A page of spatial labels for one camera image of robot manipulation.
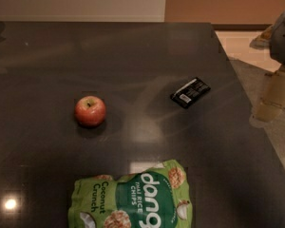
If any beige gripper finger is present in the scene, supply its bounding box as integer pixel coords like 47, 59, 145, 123
254, 101, 282, 123

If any black rxbar chocolate bar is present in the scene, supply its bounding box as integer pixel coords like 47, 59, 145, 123
170, 77, 211, 108

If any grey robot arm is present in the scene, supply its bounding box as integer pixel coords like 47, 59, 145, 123
253, 10, 285, 123

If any green dang rice chips bag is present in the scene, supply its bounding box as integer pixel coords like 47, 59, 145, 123
68, 160, 193, 228

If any red apple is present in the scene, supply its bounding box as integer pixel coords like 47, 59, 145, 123
74, 96, 106, 127

